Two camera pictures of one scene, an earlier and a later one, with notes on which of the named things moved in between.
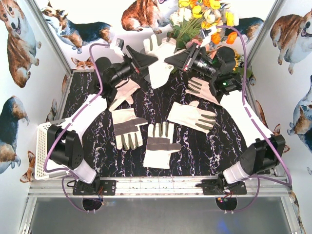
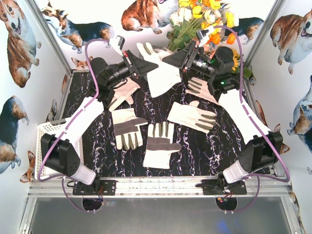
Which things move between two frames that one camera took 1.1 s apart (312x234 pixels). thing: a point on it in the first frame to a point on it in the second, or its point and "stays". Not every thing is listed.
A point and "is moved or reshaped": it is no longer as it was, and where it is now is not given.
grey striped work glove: x=127 y=135 stays
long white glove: x=160 y=70 is moved or reshaped
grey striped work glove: x=159 y=145 stays
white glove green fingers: x=192 y=116 stays
